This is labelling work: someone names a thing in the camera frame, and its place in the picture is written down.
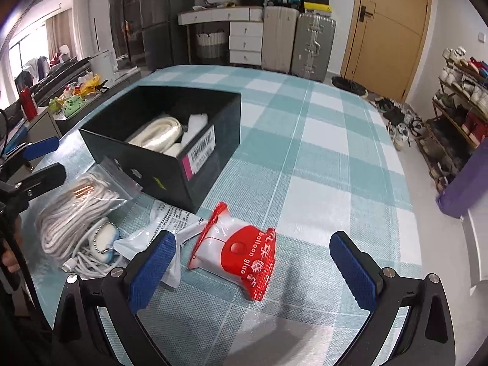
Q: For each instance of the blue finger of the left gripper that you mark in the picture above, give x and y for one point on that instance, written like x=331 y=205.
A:
x=41 y=182
x=38 y=149

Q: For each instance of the woven laundry basket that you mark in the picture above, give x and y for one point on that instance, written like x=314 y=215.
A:
x=212 y=45

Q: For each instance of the black cardboard box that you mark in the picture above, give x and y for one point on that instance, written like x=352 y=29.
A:
x=183 y=181

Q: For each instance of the beige suitcase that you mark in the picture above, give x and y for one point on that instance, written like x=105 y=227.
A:
x=279 y=25

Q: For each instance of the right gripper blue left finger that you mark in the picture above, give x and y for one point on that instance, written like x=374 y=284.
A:
x=128 y=290

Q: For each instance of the white drawer desk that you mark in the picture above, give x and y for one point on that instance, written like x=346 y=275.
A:
x=244 y=26

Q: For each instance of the wooden shoe rack with shoes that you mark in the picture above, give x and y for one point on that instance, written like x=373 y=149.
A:
x=459 y=125

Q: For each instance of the white blue plush keychain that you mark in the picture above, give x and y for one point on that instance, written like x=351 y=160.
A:
x=100 y=242

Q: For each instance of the purple bag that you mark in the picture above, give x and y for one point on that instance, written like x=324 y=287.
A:
x=468 y=187

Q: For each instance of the red balloon glue bag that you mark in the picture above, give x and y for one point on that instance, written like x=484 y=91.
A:
x=236 y=251

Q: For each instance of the yellow wooden door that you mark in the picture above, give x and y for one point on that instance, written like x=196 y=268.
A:
x=385 y=44

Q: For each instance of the white cloth roll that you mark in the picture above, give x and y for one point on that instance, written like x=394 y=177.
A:
x=166 y=135

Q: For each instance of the silver aluminium suitcase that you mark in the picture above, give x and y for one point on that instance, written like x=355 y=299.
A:
x=312 y=46

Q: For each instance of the dark grey refrigerator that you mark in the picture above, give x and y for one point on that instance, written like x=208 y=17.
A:
x=164 y=40

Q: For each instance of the yellow plastic bag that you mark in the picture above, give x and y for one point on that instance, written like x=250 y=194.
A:
x=92 y=85

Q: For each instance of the person's left hand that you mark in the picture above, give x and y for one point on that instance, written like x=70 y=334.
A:
x=9 y=259

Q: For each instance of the grey low cabinet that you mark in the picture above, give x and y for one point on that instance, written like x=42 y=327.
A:
x=48 y=124

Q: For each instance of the red bottle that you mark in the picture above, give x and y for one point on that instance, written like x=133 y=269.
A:
x=28 y=105

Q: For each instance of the teal checkered tablecloth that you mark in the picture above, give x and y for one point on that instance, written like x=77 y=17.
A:
x=312 y=160

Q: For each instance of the green toy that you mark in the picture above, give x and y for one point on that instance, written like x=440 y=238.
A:
x=72 y=105

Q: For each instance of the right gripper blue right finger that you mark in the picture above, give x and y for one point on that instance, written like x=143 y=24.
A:
x=376 y=290

